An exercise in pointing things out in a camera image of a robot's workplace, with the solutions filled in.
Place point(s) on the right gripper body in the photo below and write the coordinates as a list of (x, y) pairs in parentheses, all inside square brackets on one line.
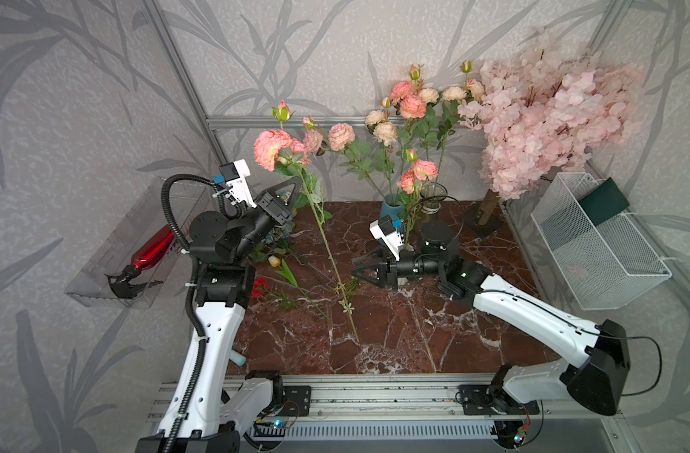
[(413, 265)]

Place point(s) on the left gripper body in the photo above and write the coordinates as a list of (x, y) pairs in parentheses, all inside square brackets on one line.
[(252, 226)]

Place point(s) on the red rose stem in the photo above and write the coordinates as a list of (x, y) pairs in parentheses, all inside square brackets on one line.
[(262, 292)]

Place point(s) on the yellow tulip stem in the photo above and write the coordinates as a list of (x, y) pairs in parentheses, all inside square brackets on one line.
[(283, 270)]

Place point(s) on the aluminium front rail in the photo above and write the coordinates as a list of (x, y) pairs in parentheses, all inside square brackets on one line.
[(383, 397)]

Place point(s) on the clear glass vase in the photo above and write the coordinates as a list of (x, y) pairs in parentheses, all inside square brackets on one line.
[(432, 196)]

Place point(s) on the pink cherry blossom tree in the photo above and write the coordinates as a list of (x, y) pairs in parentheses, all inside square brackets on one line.
[(543, 110)]

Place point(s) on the small white daisy sprig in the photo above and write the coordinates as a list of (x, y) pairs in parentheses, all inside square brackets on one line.
[(349, 294)]

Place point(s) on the cream pink rose stem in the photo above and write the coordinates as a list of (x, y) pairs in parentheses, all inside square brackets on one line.
[(429, 133)]

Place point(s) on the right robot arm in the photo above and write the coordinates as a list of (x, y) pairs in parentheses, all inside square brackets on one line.
[(593, 359)]

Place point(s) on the coral pink rose stem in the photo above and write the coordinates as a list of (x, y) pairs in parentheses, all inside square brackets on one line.
[(416, 175)]

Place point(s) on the blue hydrangea flowers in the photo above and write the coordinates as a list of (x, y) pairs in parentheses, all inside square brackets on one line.
[(276, 242)]

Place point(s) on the dark green card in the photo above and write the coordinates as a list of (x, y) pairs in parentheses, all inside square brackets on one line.
[(604, 202)]

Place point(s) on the teal ceramic vase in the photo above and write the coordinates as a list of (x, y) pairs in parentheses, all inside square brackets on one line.
[(392, 207)]

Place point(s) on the deep pink rose stem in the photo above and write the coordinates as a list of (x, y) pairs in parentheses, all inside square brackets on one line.
[(411, 108)]

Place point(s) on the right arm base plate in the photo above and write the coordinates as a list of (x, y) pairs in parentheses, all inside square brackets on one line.
[(483, 400)]

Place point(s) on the pink rose bunch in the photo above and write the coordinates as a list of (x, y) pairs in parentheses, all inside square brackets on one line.
[(278, 151)]

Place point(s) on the tree stand base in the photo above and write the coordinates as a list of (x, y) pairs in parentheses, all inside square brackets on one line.
[(485, 218)]

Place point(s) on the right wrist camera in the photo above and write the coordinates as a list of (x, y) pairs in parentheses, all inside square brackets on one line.
[(388, 230)]

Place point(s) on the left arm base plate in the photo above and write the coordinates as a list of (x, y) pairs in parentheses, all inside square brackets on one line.
[(295, 401)]

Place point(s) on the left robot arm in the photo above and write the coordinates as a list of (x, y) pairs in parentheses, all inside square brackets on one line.
[(219, 292)]

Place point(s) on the white wire mesh basket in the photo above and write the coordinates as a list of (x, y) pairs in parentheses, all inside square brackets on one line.
[(607, 266)]

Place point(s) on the red spray bottle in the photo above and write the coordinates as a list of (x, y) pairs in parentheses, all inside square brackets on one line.
[(147, 257)]

